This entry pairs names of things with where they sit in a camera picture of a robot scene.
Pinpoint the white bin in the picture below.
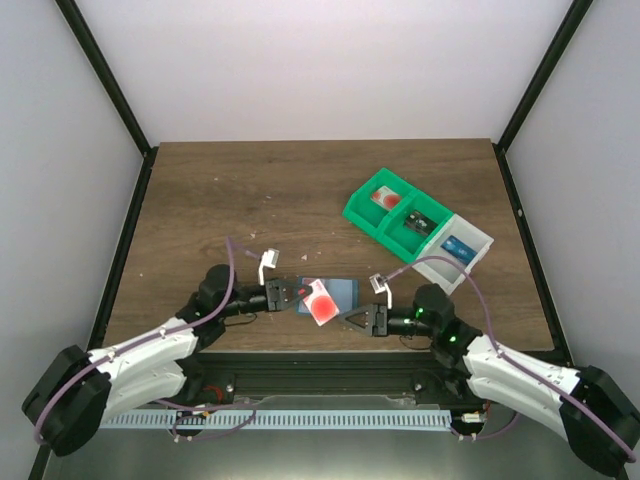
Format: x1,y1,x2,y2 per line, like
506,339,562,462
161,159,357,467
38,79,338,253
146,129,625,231
413,214,494,294

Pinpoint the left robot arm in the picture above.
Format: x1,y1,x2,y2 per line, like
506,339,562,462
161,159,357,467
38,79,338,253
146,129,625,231
21,264,312,457

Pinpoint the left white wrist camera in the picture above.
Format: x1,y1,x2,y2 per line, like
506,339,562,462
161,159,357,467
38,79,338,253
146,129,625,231
258,248,280,286

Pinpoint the black card in bin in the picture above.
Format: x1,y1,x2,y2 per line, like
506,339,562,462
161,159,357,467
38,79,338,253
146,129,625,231
404,210,438,236

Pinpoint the red white card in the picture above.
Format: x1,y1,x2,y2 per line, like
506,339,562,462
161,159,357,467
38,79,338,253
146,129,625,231
301,278,340,326
370,186,402,211

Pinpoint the green bin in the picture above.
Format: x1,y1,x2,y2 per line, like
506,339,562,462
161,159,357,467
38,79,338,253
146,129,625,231
342,168,415,238
378,191,453,263

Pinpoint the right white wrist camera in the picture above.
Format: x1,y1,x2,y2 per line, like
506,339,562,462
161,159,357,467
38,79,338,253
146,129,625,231
369,273,393,309

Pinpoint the black frame post right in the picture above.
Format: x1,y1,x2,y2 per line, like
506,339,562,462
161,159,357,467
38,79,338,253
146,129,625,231
497,0,594,151

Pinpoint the green bin far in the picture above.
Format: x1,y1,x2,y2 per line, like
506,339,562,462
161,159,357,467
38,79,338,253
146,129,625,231
342,168,415,238

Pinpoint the black frame post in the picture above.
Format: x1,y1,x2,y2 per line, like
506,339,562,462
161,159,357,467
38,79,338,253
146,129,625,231
53,0,154,156
497,0,594,151

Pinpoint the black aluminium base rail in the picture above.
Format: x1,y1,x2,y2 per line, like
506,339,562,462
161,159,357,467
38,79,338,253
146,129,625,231
158,352,474,405

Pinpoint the white slotted cable duct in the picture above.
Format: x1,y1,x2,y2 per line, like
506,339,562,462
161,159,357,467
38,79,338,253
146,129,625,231
102,409,452,432

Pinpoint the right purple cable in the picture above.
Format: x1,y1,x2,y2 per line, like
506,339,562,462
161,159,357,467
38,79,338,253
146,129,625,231
382,255,637,464

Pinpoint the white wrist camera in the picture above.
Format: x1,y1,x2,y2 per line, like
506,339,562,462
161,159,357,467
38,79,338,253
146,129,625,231
369,273,393,309
258,248,280,286

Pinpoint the black frame post left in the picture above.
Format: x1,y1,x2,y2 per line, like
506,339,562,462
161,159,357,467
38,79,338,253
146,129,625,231
53,0,154,156

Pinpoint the metal base plate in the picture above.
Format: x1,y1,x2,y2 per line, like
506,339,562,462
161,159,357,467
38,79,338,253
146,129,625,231
42,419,598,479

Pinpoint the blue card holder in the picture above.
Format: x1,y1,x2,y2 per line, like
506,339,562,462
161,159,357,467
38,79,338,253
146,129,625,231
296,277,359,316

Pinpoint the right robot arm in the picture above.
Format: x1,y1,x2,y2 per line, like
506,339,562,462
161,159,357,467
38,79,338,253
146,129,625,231
339,285,639,477

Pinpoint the green bin middle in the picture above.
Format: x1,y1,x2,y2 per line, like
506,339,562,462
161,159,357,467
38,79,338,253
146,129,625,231
378,191,453,263

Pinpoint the blue card in bin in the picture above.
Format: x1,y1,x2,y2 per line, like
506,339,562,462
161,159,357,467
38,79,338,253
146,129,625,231
441,235,477,265

